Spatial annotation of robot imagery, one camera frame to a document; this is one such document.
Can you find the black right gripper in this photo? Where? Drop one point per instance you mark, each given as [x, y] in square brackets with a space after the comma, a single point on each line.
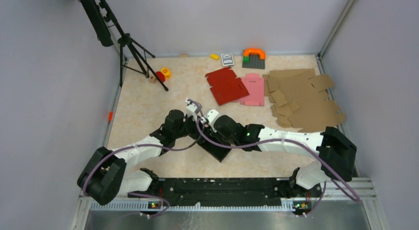
[217, 135]

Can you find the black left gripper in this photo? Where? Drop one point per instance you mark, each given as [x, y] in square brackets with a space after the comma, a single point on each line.
[188, 118]

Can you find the black corrugated paper box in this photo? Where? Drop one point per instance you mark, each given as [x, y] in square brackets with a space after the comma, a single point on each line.
[217, 152]

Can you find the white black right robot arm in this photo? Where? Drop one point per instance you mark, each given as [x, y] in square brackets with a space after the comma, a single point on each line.
[333, 154]

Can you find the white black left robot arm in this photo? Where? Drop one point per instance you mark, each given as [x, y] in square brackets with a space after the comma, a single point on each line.
[107, 175]

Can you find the playing card deck box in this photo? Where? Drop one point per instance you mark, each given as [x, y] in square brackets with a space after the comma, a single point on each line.
[227, 59]

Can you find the red flat cardboard sheet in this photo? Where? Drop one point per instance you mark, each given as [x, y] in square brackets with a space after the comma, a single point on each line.
[226, 86]

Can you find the small wooden cube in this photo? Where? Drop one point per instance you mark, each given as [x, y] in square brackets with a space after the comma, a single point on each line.
[152, 79]

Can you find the red yellow toy spool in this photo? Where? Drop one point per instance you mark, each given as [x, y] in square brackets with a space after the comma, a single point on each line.
[164, 74]

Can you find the pink flat cardboard sheet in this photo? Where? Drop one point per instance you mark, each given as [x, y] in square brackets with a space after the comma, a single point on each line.
[254, 84]

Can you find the grey building baseplate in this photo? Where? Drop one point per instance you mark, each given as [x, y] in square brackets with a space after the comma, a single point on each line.
[254, 63]

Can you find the yellow small block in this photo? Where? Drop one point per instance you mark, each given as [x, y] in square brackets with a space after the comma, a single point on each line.
[214, 56]

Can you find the brown flat cardboard sheets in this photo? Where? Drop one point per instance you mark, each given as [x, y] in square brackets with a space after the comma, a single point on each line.
[300, 100]

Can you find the orange arch toy block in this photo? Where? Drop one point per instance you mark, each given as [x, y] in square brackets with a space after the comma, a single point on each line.
[254, 51]

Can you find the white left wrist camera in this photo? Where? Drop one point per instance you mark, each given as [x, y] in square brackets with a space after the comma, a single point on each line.
[193, 108]

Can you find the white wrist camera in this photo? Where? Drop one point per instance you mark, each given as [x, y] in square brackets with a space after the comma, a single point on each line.
[211, 117]
[193, 108]

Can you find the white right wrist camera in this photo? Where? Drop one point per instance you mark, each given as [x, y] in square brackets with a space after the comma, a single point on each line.
[211, 117]

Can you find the orange clip on frame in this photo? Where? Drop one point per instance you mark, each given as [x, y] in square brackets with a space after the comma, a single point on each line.
[110, 116]

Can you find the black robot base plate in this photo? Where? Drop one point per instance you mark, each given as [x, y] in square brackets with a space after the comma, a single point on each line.
[229, 192]

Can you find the black camera tripod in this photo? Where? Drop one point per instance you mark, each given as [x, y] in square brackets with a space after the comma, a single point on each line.
[110, 33]

